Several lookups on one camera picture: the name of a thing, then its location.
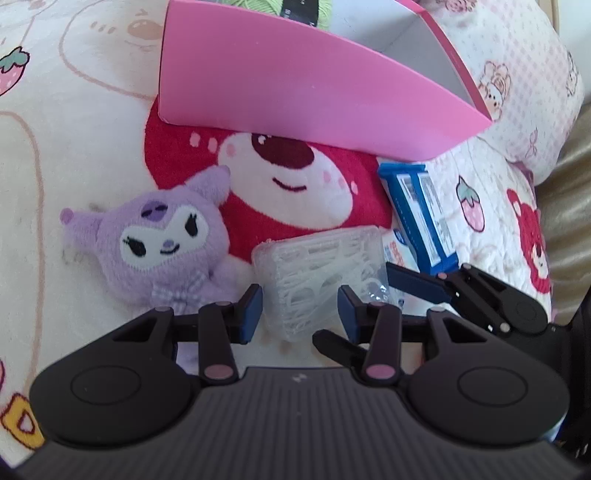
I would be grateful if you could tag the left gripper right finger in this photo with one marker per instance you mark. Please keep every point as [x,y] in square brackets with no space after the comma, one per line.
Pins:
[375,330]

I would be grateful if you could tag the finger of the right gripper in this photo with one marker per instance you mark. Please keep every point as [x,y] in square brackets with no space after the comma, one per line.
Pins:
[338,349]
[429,288]

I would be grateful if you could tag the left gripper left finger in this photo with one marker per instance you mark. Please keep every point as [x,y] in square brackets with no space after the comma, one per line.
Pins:
[221,324]

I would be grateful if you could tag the clear floss pick box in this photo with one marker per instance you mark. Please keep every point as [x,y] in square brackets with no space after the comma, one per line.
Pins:
[301,277]

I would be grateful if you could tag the purple Kuromi plush toy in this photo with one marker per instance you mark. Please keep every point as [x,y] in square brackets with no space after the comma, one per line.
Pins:
[163,248]

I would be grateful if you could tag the blue cookie package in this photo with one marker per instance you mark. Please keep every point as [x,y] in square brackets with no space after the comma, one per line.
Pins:
[421,217]

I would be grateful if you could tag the pink cardboard box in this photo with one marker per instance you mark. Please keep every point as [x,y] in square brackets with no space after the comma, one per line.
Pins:
[384,79]

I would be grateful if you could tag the green yarn ball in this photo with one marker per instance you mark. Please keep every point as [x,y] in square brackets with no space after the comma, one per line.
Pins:
[316,13]

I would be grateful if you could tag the white tissue pack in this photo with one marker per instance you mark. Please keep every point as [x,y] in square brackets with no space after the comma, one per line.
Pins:
[397,252]

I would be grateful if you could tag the pink checkered pillow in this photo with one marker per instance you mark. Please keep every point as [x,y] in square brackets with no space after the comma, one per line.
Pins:
[526,76]

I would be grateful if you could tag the cream bear print blanket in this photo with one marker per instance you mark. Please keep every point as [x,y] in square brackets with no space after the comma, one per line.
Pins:
[76,131]

